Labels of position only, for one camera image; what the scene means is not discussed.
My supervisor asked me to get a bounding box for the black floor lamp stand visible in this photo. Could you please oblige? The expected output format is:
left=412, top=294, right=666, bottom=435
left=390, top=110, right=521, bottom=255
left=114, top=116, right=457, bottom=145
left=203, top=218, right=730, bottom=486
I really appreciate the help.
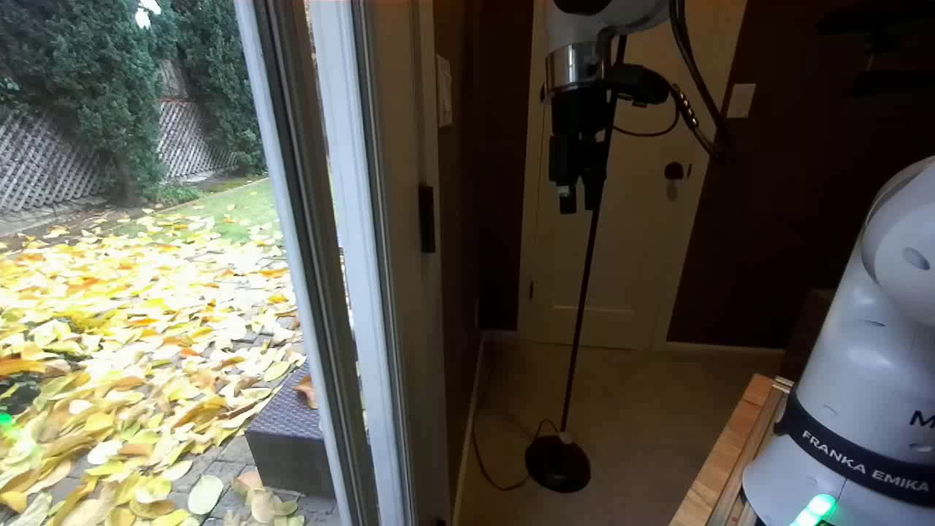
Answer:
left=523, top=37, right=632, bottom=496

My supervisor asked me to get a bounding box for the white interior door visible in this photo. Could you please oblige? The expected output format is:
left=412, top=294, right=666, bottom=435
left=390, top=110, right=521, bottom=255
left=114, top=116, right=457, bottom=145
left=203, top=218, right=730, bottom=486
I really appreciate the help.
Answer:
left=517, top=0, right=714, bottom=350

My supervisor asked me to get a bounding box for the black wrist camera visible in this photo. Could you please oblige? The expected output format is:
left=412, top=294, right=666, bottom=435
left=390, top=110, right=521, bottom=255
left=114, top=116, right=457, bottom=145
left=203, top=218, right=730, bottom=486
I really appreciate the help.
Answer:
left=610, top=65, right=670, bottom=106

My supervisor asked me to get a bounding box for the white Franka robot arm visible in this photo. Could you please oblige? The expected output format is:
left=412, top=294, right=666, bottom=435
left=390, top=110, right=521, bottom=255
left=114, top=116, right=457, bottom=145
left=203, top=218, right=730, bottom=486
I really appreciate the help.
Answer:
left=545, top=0, right=935, bottom=526

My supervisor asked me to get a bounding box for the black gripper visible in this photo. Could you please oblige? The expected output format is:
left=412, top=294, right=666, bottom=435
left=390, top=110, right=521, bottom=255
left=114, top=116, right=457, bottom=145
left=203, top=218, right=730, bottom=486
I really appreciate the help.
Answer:
left=550, top=81, right=615, bottom=214

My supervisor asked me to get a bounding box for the wooden table edge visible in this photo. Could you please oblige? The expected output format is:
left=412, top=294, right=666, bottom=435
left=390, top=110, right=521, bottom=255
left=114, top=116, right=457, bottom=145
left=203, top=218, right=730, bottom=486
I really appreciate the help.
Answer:
left=670, top=375, right=791, bottom=526

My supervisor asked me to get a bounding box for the white wall light switch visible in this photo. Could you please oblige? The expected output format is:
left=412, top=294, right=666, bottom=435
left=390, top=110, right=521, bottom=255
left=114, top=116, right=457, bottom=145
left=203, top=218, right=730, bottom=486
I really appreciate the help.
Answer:
left=727, top=81, right=758, bottom=119

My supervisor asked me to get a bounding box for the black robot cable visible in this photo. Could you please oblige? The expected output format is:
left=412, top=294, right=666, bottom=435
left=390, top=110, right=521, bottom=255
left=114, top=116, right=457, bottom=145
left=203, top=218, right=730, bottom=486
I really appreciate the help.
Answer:
left=610, top=0, right=727, bottom=157

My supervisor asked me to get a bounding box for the white switch plate left wall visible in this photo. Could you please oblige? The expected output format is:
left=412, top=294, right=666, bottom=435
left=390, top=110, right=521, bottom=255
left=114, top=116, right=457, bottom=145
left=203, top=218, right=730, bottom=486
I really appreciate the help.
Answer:
left=436, top=52, right=454, bottom=129

